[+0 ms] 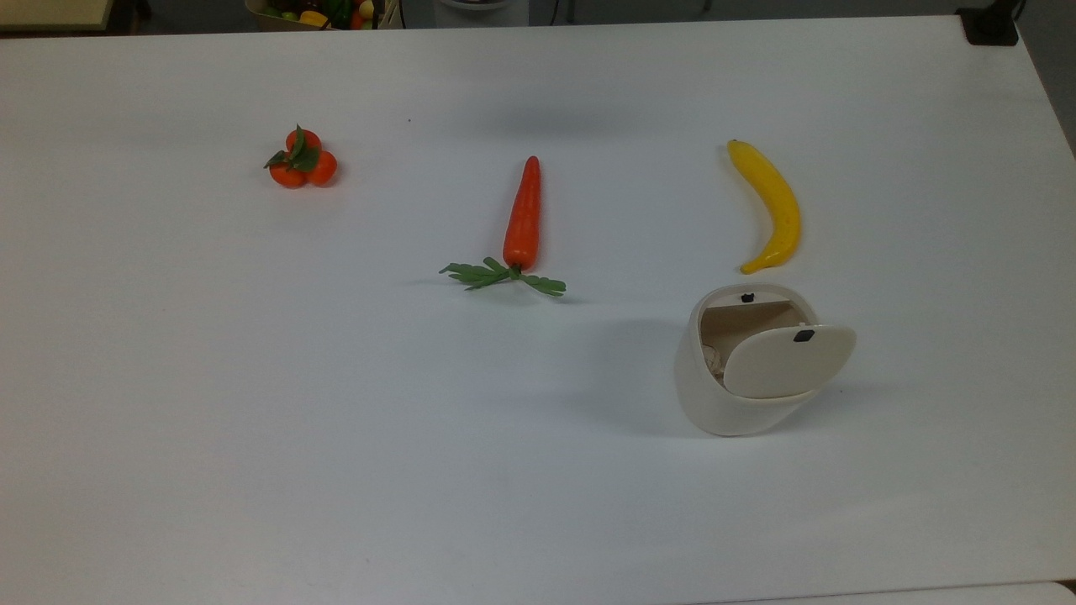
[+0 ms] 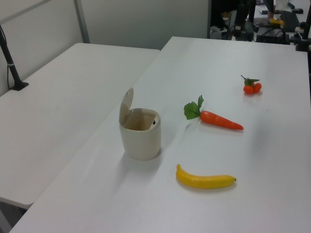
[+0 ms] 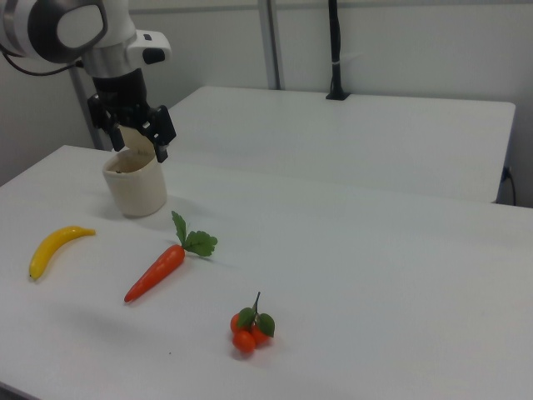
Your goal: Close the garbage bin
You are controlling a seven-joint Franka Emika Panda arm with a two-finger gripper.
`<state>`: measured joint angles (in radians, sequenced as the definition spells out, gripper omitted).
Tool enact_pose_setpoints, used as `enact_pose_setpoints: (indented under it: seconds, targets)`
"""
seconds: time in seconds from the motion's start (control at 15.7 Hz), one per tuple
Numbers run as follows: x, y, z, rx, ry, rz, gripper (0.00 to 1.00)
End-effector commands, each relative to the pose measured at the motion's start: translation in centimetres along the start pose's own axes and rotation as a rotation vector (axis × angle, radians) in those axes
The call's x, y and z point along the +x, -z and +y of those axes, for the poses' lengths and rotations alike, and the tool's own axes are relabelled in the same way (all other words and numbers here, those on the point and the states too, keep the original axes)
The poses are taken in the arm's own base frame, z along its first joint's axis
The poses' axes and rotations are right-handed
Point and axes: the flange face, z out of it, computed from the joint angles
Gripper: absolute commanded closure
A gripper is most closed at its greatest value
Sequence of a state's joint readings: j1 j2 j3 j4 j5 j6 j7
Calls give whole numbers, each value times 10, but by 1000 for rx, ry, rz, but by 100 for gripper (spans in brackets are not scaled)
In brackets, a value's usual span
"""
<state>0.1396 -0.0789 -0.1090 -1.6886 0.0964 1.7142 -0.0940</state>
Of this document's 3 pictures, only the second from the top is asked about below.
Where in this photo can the black equipment stand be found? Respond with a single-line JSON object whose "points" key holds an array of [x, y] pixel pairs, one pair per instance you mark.
{"points": [[240, 19]]}

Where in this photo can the orange toy tomato bunch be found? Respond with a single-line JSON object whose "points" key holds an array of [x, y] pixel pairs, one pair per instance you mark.
{"points": [[248, 89]]}

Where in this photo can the beige garbage bin with lid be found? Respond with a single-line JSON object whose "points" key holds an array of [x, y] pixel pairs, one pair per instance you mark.
{"points": [[141, 143]]}

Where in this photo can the black clamp stand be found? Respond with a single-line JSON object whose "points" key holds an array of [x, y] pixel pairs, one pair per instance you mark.
{"points": [[303, 36]]}

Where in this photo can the yellow toy banana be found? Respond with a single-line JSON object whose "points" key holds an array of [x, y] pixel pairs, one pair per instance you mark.
{"points": [[204, 182]]}

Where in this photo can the black pole with base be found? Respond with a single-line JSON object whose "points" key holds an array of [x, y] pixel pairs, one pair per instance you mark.
{"points": [[12, 69]]}

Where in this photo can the small yellow object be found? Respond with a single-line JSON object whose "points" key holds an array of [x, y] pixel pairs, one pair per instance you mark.
{"points": [[277, 21]]}

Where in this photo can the grey white device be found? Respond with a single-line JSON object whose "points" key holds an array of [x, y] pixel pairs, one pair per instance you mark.
{"points": [[217, 31]]}

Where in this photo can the white side table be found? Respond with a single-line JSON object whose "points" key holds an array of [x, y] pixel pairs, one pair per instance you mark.
{"points": [[60, 109]]}

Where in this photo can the orange toy carrot with leaves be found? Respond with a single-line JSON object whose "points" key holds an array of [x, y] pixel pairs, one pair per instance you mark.
{"points": [[216, 120]]}

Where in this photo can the grey partition post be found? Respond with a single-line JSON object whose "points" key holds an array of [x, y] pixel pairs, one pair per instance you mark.
{"points": [[81, 21]]}

